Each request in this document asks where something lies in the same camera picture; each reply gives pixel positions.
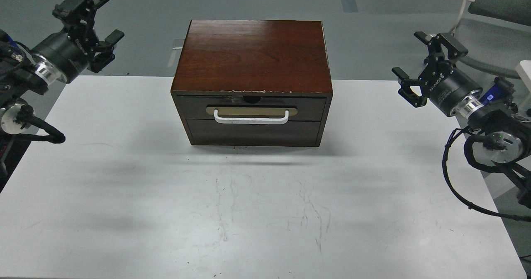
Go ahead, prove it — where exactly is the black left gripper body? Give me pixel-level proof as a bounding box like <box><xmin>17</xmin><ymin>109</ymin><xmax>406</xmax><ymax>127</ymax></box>
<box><xmin>31</xmin><ymin>30</ymin><xmax>100</xmax><ymax>84</ymax></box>

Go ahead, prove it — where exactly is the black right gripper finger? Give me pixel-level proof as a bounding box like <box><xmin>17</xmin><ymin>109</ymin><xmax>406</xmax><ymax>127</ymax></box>
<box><xmin>414</xmin><ymin>31</ymin><xmax>468</xmax><ymax>70</ymax></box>
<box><xmin>391</xmin><ymin>67</ymin><xmax>428</xmax><ymax>108</ymax></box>

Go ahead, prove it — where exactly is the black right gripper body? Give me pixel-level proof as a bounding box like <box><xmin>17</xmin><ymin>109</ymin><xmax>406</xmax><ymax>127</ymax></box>
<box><xmin>419</xmin><ymin>66</ymin><xmax>483</xmax><ymax>117</ymax></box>

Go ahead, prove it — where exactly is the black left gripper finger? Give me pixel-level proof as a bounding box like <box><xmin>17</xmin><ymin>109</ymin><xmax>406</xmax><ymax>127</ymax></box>
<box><xmin>89</xmin><ymin>29</ymin><xmax>124</xmax><ymax>73</ymax></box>
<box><xmin>53</xmin><ymin>0</ymin><xmax>110</xmax><ymax>43</ymax></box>

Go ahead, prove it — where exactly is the wooden drawer with white handle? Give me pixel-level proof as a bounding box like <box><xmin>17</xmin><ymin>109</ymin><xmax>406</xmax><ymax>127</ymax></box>
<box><xmin>173</xmin><ymin>95</ymin><xmax>326</xmax><ymax>121</ymax></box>

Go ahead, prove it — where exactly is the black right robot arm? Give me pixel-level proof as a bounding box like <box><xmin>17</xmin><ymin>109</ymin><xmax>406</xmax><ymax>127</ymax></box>
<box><xmin>392</xmin><ymin>31</ymin><xmax>530</xmax><ymax>207</ymax></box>

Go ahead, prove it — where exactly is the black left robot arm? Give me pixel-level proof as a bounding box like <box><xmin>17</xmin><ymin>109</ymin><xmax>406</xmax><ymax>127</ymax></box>
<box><xmin>0</xmin><ymin>0</ymin><xmax>124</xmax><ymax>187</ymax></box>

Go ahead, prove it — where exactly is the dark wooden drawer cabinet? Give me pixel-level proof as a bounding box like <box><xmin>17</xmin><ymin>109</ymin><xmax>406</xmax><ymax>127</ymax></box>
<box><xmin>171</xmin><ymin>20</ymin><xmax>333</xmax><ymax>147</ymax></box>

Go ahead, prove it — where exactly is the grey office chair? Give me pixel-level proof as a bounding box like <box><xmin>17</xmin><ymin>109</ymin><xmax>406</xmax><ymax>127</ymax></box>
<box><xmin>450</xmin><ymin>0</ymin><xmax>531</xmax><ymax>79</ymax></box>

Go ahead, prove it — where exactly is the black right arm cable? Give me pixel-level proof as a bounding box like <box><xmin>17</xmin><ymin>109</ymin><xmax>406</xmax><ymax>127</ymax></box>
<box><xmin>441</xmin><ymin>128</ymin><xmax>531</xmax><ymax>222</ymax></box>

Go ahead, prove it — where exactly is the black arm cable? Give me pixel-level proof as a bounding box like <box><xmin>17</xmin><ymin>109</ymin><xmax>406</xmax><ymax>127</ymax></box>
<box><xmin>441</xmin><ymin>128</ymin><xmax>531</xmax><ymax>222</ymax></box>
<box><xmin>17</xmin><ymin>105</ymin><xmax>66</xmax><ymax>144</ymax></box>

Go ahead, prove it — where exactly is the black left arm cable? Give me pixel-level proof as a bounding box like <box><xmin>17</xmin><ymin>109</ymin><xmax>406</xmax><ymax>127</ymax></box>
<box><xmin>17</xmin><ymin>105</ymin><xmax>66</xmax><ymax>144</ymax></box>

